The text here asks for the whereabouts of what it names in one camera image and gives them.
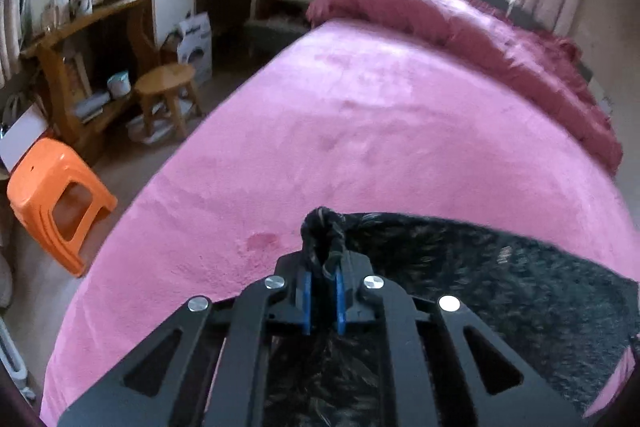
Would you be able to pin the round wooden stool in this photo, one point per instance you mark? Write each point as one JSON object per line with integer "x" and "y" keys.
{"x": 160, "y": 91}

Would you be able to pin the dark leaf-print pants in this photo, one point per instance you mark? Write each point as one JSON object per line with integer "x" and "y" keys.
{"x": 574, "y": 321}

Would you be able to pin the pink bed sheet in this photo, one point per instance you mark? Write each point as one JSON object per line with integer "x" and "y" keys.
{"x": 353, "y": 117}

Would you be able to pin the white cup on shelf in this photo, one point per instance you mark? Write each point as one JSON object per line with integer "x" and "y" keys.
{"x": 119, "y": 85}

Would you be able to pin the orange plastic stool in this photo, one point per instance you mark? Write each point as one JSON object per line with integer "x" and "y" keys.
{"x": 35, "y": 187}

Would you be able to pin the crumpled maroon duvet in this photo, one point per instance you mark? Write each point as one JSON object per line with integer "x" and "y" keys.
{"x": 536, "y": 64}

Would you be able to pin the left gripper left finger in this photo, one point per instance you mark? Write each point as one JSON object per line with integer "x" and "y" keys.
{"x": 208, "y": 363}

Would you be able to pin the white printed box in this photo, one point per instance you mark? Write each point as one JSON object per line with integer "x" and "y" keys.
{"x": 195, "y": 45}

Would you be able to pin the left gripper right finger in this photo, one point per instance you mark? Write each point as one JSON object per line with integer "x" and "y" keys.
{"x": 439, "y": 364}

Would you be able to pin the white bedside table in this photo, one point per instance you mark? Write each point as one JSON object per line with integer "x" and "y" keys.
{"x": 273, "y": 25}

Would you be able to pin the wooden desk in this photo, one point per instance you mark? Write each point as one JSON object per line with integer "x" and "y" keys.
{"x": 78, "y": 58}

